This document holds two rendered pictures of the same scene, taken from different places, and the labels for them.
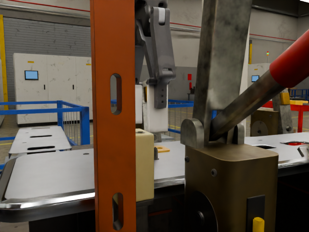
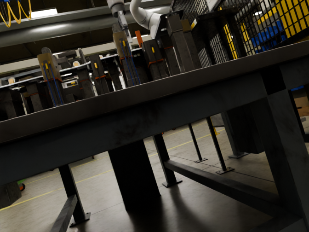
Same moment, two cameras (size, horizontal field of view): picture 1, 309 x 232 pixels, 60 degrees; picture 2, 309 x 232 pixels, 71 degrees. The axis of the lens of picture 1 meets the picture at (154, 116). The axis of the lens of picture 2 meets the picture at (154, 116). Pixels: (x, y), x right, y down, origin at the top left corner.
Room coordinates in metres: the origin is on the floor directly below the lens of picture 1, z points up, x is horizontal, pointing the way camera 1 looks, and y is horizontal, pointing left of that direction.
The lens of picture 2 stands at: (1.57, 0.34, 0.62)
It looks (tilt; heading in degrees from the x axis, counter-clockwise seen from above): 1 degrees up; 195
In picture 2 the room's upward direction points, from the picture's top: 18 degrees counter-clockwise
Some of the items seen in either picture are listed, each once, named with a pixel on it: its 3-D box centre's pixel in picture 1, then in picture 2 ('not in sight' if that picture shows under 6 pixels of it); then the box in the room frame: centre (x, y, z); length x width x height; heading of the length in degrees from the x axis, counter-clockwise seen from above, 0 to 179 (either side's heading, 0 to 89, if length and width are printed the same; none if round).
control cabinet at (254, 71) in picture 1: (259, 84); not in sight; (10.67, -4.16, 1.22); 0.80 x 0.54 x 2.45; 31
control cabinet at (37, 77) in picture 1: (60, 83); not in sight; (8.03, 2.81, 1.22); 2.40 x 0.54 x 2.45; 121
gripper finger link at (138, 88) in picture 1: (133, 104); (128, 36); (0.48, 0.04, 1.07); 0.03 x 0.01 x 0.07; 113
